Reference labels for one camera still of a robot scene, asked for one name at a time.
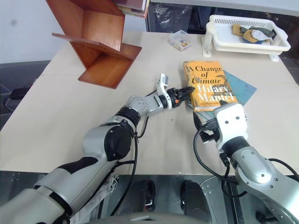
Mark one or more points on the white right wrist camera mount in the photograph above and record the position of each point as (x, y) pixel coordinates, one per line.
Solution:
(230, 123)

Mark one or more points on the wooden zigzag bookshelf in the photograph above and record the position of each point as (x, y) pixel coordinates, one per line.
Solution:
(102, 42)

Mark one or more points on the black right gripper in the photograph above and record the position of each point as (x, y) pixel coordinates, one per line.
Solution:
(206, 131)

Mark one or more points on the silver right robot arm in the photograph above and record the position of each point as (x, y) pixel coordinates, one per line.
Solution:
(257, 168)

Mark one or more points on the clear plastic parts box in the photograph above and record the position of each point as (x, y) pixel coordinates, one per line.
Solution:
(180, 40)

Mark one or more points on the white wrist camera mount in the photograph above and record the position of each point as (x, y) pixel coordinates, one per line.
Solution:
(161, 87)
(230, 123)

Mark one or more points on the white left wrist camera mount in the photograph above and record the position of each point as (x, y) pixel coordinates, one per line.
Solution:
(161, 87)

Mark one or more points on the dark green cloth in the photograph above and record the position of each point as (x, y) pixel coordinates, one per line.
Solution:
(264, 31)

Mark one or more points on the black power adapter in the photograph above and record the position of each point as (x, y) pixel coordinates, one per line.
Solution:
(19, 92)

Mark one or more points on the white plastic basket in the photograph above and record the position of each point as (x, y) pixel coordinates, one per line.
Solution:
(224, 38)

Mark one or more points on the mustard yellow cloth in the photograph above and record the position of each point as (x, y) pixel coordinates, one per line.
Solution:
(237, 29)

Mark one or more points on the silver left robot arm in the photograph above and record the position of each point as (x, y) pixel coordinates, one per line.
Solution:
(98, 140)

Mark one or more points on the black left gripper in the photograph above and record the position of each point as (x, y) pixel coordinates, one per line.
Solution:
(174, 96)

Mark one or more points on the dark cabinet with white top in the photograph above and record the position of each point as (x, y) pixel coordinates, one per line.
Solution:
(201, 16)

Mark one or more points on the yellow hardcover book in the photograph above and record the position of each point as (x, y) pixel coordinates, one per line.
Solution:
(208, 84)

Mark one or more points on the yellow blue white cloth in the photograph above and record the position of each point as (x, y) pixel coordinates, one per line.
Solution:
(253, 37)

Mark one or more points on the blue book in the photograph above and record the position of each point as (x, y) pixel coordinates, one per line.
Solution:
(243, 89)

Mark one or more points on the colourful shelved book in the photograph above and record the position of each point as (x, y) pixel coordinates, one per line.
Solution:
(133, 12)

